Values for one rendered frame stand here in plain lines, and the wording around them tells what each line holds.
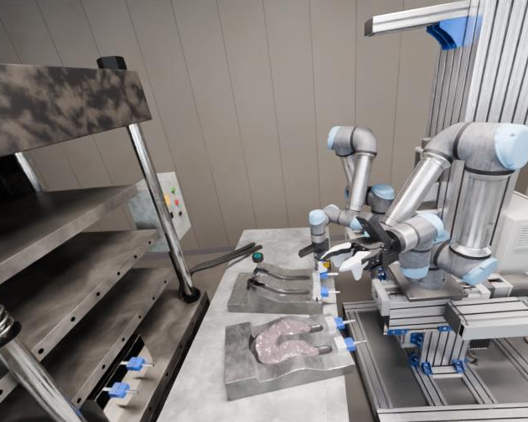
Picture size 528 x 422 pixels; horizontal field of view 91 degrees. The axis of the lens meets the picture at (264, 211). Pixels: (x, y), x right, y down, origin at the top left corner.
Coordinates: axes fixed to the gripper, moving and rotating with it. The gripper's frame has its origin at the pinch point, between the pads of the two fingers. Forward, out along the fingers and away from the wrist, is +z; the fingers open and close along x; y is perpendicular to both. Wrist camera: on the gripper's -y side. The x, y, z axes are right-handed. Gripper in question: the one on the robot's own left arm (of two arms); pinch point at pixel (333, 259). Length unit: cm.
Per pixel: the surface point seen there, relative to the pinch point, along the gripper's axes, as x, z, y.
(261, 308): 62, 7, 54
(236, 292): 77, 14, 50
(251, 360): 32, 22, 51
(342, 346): 21, -13, 55
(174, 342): 70, 52, 58
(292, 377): 22, 10, 57
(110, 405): 45, 76, 52
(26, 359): 28, 79, 10
